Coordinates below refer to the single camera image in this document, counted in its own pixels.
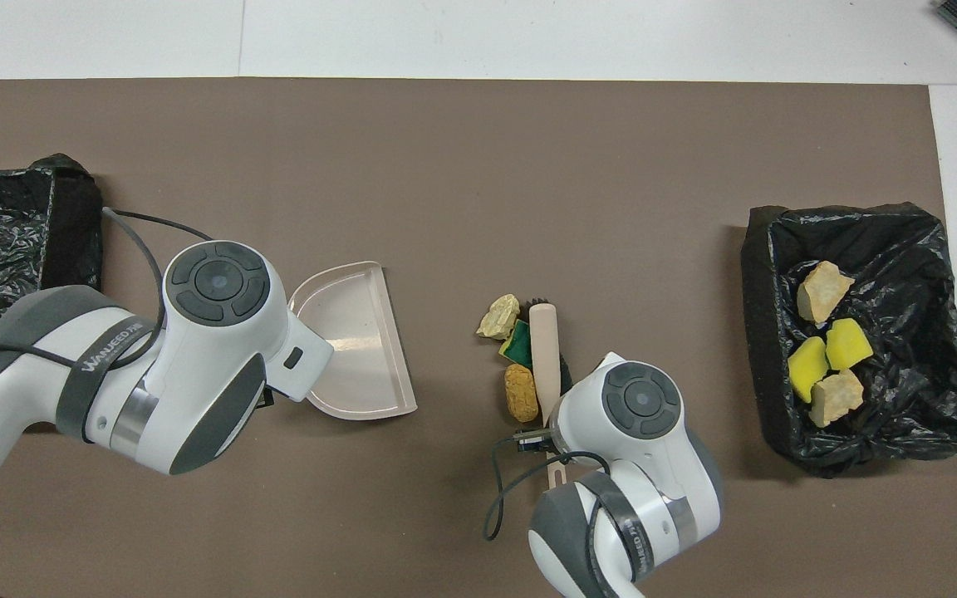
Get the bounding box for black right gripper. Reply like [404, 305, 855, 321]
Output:
[516, 426, 561, 458]

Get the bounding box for brown oval bread roll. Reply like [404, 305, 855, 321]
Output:
[503, 363, 540, 424]

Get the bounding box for beige hand brush black bristles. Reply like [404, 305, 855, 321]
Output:
[528, 295, 573, 493]

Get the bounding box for thin green yellow sponge scrap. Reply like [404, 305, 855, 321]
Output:
[498, 319, 534, 367]

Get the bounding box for pale bread piece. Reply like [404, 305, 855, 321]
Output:
[476, 293, 522, 341]

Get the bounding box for beige plastic dustpan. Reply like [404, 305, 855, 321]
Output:
[287, 261, 419, 422]

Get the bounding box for thick yellow green sponge chunk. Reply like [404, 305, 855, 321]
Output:
[788, 336, 829, 404]

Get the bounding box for pale bread chunk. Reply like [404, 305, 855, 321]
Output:
[808, 369, 866, 429]

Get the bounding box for striped croissant piece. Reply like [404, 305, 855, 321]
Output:
[797, 261, 856, 326]

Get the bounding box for yellow notched sponge piece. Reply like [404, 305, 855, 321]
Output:
[825, 317, 875, 371]

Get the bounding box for brown table mat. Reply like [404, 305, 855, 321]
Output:
[0, 77, 957, 598]

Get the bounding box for black right arm gripper cable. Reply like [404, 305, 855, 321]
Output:
[483, 436, 612, 598]

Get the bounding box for black arm gripper cable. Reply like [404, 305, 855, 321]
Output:
[483, 436, 612, 598]
[0, 206, 215, 391]

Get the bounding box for black left arm gripper cable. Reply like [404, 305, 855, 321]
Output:
[0, 206, 215, 391]

